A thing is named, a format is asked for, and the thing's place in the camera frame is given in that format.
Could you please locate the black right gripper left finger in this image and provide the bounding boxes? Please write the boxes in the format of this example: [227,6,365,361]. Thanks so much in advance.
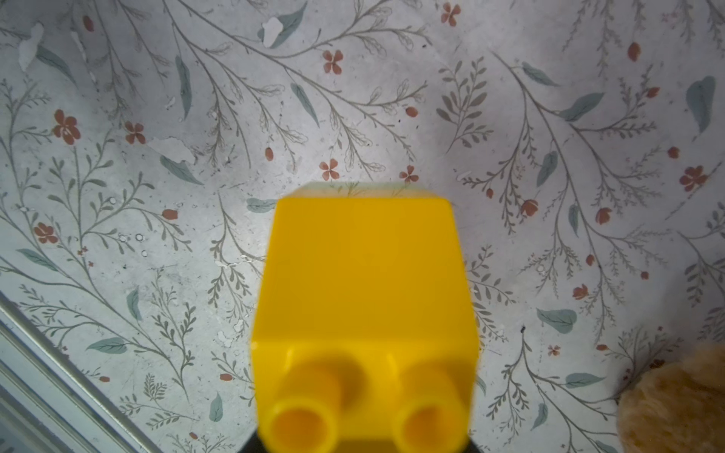
[238,432,266,453]

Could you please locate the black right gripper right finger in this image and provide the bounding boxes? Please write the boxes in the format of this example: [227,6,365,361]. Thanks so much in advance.
[464,439,483,453]

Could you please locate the brown plush teddy bear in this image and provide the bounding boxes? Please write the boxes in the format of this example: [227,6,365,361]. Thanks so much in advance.
[617,344,724,453]

